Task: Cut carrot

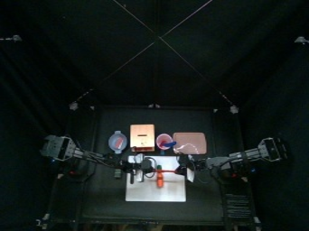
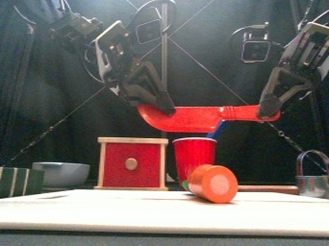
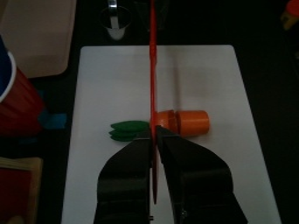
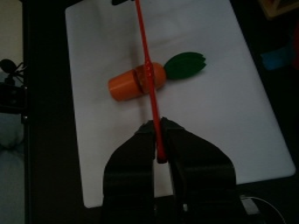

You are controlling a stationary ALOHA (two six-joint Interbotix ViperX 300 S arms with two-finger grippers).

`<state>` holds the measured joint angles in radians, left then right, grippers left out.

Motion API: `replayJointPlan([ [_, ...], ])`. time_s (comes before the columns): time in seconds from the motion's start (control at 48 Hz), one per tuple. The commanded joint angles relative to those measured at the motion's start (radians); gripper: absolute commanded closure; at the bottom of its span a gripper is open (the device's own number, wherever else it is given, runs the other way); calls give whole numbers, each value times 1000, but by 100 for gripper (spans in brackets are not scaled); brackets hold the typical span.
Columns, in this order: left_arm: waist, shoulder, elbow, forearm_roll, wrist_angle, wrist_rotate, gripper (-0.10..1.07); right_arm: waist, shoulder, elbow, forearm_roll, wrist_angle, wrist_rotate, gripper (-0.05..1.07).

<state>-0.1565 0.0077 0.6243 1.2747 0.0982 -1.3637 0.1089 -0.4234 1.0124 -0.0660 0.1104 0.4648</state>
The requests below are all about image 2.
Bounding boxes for white cutting board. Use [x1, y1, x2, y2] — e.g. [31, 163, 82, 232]
[0, 187, 329, 238]

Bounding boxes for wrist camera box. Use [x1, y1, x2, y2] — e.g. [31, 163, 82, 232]
[134, 18, 165, 45]
[239, 32, 273, 63]

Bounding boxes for wooden stick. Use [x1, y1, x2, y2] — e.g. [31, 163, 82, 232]
[237, 184, 301, 196]

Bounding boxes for grey padlock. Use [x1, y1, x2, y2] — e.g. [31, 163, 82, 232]
[294, 149, 329, 200]

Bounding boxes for red plastic cup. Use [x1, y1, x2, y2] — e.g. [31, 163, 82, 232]
[171, 136, 218, 190]

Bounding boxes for grey bowl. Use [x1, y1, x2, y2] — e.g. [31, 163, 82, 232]
[31, 160, 92, 188]

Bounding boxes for black left camera cable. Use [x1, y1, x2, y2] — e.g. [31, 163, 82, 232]
[126, 0, 179, 35]

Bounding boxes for wooden box, red drawer front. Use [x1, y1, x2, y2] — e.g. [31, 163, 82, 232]
[94, 136, 170, 192]

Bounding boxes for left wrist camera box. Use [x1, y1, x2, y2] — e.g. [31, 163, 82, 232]
[134, 18, 165, 45]

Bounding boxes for black camera cable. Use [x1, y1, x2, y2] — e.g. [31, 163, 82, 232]
[126, 0, 179, 35]
[229, 22, 270, 52]

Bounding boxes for green box, white stripes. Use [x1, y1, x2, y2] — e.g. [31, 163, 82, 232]
[0, 166, 47, 199]

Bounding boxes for orange toy carrot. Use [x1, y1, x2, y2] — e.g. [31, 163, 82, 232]
[181, 163, 241, 205]

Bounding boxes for black right camera cable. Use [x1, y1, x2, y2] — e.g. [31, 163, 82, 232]
[229, 22, 270, 52]

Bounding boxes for blue stick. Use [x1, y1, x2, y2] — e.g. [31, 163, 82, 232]
[206, 120, 229, 140]

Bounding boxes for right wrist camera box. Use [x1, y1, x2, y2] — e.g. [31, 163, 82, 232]
[239, 32, 273, 63]

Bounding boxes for grey vertical frame pole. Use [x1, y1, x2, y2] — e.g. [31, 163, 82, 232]
[159, 0, 170, 139]

